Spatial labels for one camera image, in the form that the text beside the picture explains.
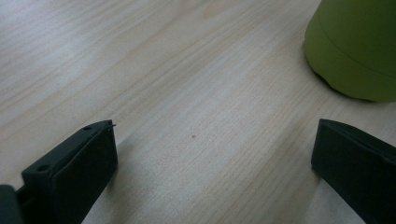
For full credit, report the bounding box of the green bottle with white cap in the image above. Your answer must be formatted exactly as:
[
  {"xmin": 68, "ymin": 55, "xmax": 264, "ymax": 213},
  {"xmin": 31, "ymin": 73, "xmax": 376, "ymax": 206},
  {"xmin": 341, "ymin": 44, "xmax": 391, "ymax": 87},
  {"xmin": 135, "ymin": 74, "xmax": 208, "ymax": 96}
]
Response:
[{"xmin": 304, "ymin": 0, "xmax": 396, "ymax": 104}]

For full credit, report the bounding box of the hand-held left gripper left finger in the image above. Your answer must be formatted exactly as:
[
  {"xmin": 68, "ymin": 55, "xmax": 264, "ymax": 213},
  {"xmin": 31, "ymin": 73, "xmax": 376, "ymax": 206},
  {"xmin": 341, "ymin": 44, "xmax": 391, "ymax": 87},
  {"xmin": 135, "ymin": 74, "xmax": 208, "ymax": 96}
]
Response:
[{"xmin": 15, "ymin": 119, "xmax": 119, "ymax": 224}]

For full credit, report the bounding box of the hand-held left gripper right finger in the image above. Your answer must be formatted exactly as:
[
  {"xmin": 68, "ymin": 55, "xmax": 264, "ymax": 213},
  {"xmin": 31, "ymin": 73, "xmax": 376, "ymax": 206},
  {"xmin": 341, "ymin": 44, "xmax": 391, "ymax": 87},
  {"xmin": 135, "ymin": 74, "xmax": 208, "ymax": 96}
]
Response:
[{"xmin": 311, "ymin": 119, "xmax": 396, "ymax": 224}]

